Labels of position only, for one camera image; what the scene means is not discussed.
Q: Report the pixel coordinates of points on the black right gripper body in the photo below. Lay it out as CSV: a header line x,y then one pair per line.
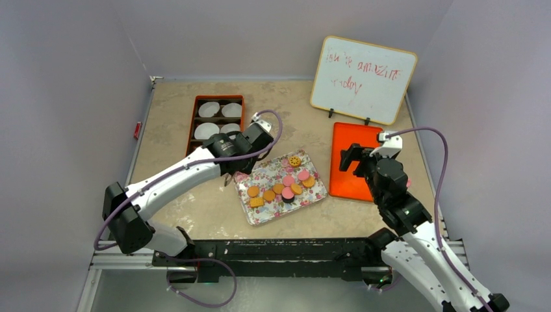
x,y
368,164

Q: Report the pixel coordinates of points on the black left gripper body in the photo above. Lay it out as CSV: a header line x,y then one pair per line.
x,y
246,169

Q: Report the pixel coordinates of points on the flower shaped yellow cookie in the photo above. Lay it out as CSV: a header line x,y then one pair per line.
x,y
294,161

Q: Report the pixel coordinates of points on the pink round cookie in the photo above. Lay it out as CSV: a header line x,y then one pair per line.
x,y
288,180
303,175

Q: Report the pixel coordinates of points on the metal serving tongs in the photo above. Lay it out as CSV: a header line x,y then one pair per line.
x,y
228,179

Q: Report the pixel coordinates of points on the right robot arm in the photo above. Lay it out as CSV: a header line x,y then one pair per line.
x,y
418,252

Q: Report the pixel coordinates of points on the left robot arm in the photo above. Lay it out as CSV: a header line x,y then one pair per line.
x,y
128,211

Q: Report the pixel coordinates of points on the white paper cup middle right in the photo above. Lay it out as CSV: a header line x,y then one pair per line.
x,y
230,128

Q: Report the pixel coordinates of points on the white paper cup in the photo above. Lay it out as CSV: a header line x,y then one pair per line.
x,y
205,130
230,128
232,110
208,109

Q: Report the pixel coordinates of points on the orange box lid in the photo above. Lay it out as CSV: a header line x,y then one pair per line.
x,y
346,184

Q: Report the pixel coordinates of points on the white paper cup back right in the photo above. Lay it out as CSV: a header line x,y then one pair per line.
x,y
232,110

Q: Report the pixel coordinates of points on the orange cookie box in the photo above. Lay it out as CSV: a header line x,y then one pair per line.
x,y
219,119

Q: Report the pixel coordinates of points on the white paper cup middle left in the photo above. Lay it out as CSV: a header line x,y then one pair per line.
x,y
205,130

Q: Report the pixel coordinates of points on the round orange cookie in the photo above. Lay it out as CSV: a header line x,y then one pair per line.
x,y
253,191

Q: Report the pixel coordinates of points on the floral serving tray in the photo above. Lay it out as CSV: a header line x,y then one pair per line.
x,y
265,175

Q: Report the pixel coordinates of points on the white paper cup back left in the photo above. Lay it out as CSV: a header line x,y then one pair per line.
x,y
208,109

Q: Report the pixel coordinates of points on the square orange biscuit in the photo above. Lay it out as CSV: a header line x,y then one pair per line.
x,y
256,202

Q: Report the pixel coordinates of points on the black round cookie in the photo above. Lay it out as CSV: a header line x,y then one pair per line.
x,y
288,200

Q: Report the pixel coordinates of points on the white dry-erase board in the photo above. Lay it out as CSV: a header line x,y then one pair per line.
x,y
362,80

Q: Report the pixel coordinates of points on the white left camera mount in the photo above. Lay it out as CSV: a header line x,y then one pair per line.
x,y
257,120

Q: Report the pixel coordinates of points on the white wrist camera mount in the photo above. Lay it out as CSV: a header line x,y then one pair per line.
x,y
390,145

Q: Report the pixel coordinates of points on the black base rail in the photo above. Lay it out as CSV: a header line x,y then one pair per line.
x,y
349,259

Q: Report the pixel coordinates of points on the red wall clip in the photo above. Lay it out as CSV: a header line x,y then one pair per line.
x,y
137,131

